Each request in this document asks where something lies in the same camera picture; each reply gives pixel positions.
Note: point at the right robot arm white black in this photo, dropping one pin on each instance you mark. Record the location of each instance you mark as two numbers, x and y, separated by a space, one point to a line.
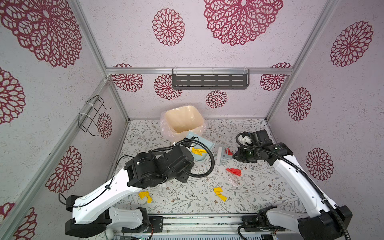
311 196

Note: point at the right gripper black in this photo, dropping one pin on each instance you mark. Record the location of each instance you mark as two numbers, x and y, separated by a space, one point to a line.
240 157

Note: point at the beige trash bin with liner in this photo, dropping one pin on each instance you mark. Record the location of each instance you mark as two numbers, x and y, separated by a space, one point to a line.
175 124

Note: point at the red paper scrap upper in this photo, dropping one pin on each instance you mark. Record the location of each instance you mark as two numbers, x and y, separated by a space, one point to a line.
228 152

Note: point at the pink paper scrap right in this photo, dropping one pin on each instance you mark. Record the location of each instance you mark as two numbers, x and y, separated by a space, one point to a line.
234 183

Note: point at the red paper scrap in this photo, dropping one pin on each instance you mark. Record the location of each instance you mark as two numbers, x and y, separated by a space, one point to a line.
228 152
236 172

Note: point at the yellow paper scrap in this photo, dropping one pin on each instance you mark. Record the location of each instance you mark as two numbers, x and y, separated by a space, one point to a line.
219 192
145 195
199 152

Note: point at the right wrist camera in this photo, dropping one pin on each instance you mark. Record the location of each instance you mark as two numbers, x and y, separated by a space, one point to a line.
246 141

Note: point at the black wire wall rack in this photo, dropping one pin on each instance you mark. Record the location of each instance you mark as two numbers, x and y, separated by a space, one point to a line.
96 121

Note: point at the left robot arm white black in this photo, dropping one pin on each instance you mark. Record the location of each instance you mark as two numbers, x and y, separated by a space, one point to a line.
94 213

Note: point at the teal hand brush white bristles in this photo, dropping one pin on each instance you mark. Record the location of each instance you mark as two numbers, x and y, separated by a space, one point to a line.
222 158

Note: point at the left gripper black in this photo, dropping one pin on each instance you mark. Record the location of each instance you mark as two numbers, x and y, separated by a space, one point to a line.
184 176

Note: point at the dark metal wall shelf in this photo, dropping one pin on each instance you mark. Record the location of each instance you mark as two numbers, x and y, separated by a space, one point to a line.
210 81

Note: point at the red paper scrap lower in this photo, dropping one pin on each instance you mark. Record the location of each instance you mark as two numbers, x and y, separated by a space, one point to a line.
236 172

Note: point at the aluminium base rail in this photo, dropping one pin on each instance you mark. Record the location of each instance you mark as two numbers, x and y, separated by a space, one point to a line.
210 223

